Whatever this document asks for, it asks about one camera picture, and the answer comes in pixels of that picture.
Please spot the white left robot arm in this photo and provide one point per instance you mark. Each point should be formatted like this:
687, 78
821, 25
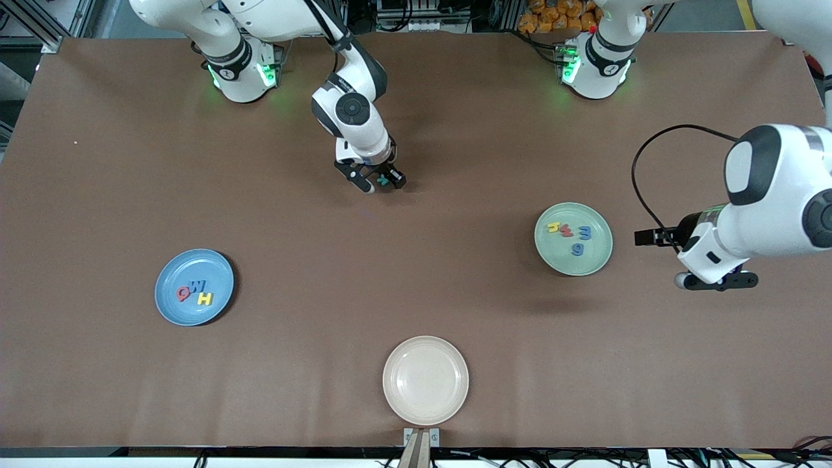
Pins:
780, 188

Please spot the green plate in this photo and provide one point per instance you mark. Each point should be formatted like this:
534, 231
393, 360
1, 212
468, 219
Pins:
573, 263

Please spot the white power strip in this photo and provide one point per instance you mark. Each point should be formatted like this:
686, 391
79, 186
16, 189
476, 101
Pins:
276, 12

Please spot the blue foam uppercase M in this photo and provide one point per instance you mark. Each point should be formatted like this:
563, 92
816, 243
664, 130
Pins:
199, 286

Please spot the red foam letter w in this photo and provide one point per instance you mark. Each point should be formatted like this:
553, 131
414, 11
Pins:
567, 231

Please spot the blue foam lowercase m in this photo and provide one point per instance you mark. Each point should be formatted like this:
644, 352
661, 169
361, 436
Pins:
585, 233

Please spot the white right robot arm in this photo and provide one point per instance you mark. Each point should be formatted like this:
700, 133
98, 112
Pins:
260, 16

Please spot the red foam letter Q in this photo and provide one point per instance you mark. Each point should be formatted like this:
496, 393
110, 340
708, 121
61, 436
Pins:
184, 294

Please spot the red object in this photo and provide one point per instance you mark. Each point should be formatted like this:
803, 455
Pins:
820, 65

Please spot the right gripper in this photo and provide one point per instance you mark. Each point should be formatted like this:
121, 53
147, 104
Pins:
385, 171

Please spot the aluminium frame profile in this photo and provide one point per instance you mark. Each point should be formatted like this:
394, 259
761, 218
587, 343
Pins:
45, 32

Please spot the yellow foam letter h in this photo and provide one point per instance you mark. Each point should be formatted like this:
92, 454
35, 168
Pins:
205, 299
554, 227

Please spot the orange packets pile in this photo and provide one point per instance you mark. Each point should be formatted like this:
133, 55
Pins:
546, 16

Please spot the beige plate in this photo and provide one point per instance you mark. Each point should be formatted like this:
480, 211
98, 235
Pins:
426, 381

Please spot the blue plate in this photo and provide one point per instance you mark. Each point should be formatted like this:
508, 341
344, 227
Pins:
194, 312

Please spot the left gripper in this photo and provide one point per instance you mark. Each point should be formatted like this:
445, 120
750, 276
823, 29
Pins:
684, 231

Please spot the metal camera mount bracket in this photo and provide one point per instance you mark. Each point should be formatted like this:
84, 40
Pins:
420, 442

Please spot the blue foam letter g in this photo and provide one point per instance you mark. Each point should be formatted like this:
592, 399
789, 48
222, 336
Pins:
577, 249

